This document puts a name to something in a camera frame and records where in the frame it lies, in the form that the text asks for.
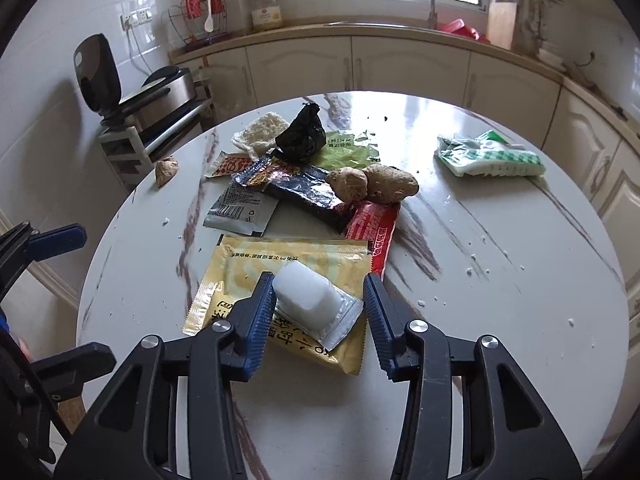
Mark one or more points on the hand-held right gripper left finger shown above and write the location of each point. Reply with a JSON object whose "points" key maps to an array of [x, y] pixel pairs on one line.
{"points": [[262, 320]]}

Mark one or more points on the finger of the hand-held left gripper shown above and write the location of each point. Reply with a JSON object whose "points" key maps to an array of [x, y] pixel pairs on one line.
{"points": [[55, 240], [75, 362]]}

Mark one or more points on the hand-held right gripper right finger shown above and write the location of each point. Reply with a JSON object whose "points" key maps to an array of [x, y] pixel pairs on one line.
{"points": [[375, 310]]}

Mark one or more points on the white clear plastic sachet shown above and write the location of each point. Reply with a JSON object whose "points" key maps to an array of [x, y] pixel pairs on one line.
{"points": [[300, 295]]}

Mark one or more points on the black sauce packet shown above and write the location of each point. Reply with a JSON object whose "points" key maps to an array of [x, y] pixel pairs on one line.
{"points": [[300, 190]]}

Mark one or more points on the green checked wrapper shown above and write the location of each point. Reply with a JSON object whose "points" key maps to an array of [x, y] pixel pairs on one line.
{"points": [[485, 157]]}

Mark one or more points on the yellow sachet packet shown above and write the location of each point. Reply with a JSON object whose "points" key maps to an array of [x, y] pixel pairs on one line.
{"points": [[300, 260]]}

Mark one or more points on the red snack wrapper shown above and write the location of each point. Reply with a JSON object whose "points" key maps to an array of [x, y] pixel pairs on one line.
{"points": [[372, 230]]}

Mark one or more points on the silver sachet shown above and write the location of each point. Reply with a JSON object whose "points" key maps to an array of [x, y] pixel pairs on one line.
{"points": [[235, 210]]}

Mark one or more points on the small ginger piece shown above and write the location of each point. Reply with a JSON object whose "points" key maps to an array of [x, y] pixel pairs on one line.
{"points": [[166, 171]]}

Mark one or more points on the small red sachet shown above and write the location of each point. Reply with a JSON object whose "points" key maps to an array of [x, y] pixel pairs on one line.
{"points": [[232, 165]]}

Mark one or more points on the light green packet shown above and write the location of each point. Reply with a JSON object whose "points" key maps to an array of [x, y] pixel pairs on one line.
{"points": [[345, 152]]}

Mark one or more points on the steel rice cooker black lid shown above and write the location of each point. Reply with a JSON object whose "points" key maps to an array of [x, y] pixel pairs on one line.
{"points": [[97, 75]]}

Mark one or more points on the black plastic bag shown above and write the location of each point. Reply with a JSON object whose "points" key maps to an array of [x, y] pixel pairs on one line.
{"points": [[302, 135]]}

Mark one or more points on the white spoon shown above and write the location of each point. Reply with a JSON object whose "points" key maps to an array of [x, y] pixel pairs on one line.
{"points": [[208, 20]]}

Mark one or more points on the red basin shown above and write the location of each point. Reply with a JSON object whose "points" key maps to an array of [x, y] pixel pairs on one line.
{"points": [[460, 27]]}

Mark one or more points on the glass jar white lid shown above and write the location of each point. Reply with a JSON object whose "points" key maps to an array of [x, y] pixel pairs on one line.
{"points": [[263, 12]]}

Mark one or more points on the wooden cutting board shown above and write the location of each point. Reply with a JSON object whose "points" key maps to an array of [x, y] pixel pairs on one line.
{"points": [[501, 25]]}

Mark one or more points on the wall socket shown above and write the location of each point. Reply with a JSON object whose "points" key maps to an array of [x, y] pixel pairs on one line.
{"points": [[137, 17]]}

